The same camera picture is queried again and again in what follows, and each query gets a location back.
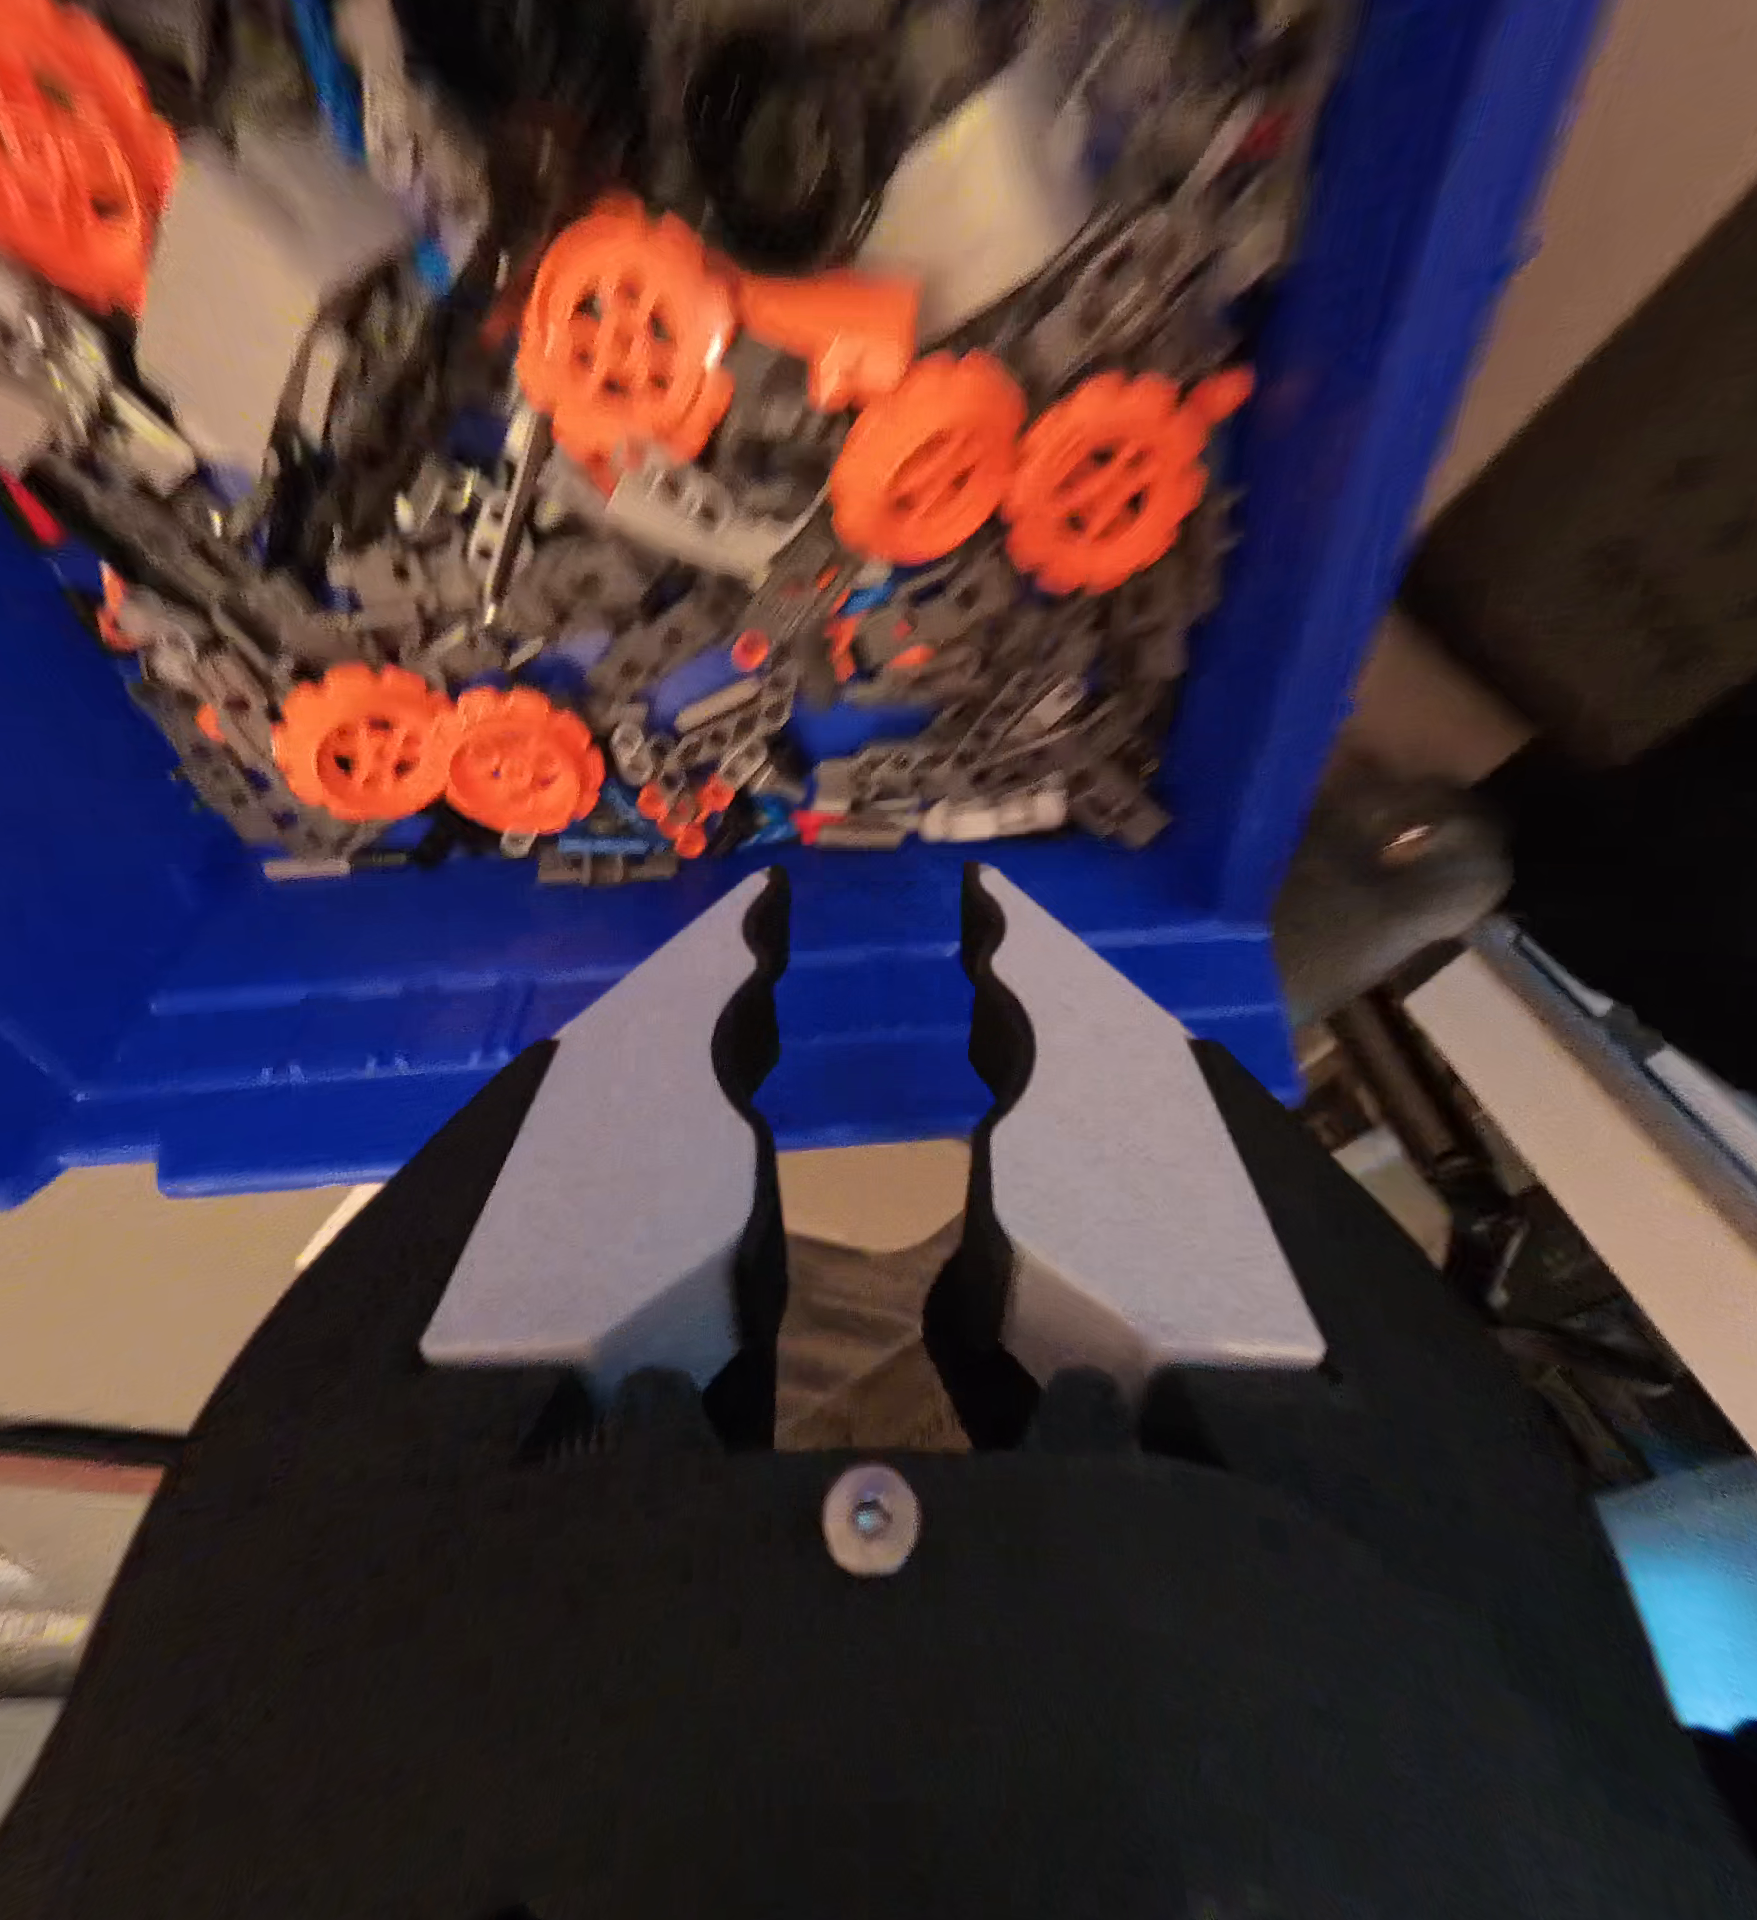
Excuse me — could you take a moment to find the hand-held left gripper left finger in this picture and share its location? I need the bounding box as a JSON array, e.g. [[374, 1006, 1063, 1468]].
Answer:
[[418, 871, 796, 1448]]

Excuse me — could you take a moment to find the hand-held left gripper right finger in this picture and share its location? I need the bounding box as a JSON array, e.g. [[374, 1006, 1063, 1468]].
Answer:
[[947, 866, 1330, 1448]]

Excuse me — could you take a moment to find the pile of small brick parts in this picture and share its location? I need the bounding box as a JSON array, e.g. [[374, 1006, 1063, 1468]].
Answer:
[[0, 0, 1330, 887]]

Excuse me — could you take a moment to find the blue bin with square tag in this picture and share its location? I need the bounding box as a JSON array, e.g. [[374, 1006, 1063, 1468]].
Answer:
[[0, 0, 1615, 1209]]

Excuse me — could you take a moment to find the grey armrest bracket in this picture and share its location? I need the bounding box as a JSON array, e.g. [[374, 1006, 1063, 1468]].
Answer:
[[1268, 767, 1516, 1029]]

